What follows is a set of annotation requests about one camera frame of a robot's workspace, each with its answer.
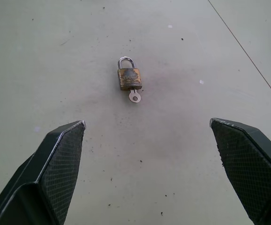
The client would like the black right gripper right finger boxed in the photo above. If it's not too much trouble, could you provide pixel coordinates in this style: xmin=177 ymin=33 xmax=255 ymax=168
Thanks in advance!
xmin=209 ymin=118 xmax=271 ymax=225

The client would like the worn brass padlock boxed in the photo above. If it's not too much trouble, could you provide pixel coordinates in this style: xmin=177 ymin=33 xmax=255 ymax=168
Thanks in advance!
xmin=117 ymin=56 xmax=143 ymax=91

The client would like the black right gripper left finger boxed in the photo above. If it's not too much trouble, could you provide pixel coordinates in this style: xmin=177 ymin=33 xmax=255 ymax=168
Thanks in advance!
xmin=0 ymin=120 xmax=87 ymax=225

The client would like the small silver key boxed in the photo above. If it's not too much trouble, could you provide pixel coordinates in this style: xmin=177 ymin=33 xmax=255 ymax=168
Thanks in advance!
xmin=128 ymin=87 xmax=142 ymax=103

